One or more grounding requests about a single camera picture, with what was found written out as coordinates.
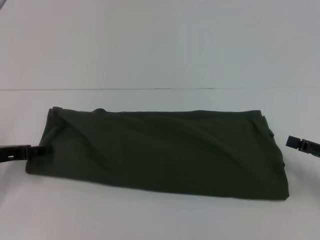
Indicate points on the dark green shirt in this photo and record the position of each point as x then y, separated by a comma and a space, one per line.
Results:
155, 150

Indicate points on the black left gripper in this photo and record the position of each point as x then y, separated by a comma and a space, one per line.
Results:
12, 153

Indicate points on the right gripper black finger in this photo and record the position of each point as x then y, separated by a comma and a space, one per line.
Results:
311, 153
295, 142

